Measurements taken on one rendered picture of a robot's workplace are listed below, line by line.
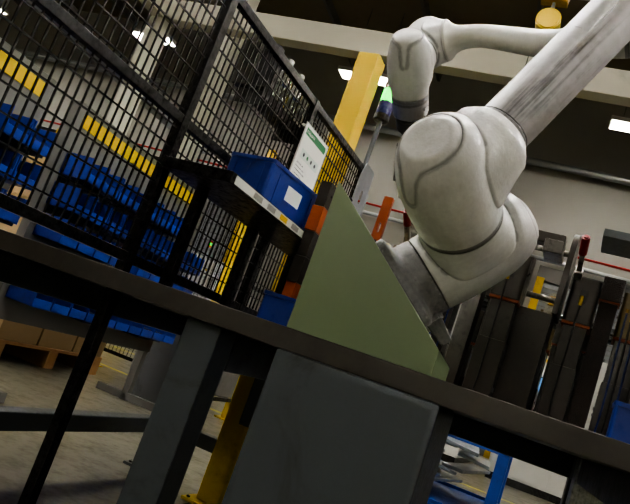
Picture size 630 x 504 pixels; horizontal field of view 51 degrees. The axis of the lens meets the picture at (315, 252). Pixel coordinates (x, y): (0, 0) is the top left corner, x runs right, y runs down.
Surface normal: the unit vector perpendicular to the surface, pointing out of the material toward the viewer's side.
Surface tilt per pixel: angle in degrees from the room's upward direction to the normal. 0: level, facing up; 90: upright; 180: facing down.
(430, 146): 80
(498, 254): 124
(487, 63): 90
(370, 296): 90
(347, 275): 90
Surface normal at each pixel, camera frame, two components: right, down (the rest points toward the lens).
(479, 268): 0.22, 0.65
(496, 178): 0.62, 0.37
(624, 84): -0.28, -0.26
